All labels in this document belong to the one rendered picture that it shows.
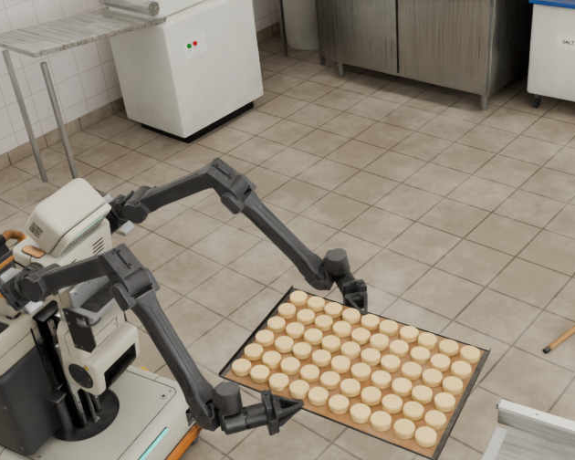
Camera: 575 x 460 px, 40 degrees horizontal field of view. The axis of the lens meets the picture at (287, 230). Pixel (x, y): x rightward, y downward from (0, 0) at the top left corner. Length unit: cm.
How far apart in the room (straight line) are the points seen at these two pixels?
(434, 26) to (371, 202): 143
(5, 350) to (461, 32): 365
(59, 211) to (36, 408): 87
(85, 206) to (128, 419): 100
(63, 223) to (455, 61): 362
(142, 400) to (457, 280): 169
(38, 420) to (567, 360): 216
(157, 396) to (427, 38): 330
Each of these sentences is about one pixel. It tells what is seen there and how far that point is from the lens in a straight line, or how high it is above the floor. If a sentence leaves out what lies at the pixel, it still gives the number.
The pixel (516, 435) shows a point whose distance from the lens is 217.
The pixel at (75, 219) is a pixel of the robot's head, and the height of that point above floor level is 126.
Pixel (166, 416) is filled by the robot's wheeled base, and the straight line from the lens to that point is 309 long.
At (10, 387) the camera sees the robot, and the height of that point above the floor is 64.
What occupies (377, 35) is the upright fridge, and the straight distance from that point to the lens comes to 578.
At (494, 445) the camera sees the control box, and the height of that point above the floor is 84.
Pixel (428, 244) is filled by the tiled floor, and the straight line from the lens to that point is 425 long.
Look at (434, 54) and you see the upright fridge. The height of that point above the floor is 38.
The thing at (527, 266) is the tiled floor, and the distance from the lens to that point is 413.
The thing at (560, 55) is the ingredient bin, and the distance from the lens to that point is 541.
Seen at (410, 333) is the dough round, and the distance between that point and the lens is 218.
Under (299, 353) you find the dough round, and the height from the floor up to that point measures 102.
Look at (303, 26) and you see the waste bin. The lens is 675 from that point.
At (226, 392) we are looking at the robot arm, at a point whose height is 110.
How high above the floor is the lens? 245
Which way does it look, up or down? 34 degrees down
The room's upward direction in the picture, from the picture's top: 7 degrees counter-clockwise
